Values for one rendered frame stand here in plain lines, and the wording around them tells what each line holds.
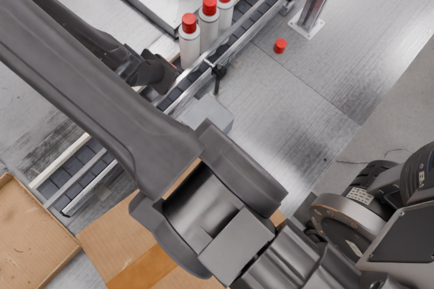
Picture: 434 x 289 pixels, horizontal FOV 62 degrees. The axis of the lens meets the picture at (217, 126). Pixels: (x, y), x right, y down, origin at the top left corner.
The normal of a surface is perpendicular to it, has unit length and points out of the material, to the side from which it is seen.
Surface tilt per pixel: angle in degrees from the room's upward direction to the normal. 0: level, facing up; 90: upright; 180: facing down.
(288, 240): 31
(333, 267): 39
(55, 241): 0
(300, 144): 0
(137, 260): 0
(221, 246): 19
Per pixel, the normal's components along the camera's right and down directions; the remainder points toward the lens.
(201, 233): -0.17, -0.11
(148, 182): 0.10, 0.13
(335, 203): -0.55, -0.74
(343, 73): 0.06, -0.34
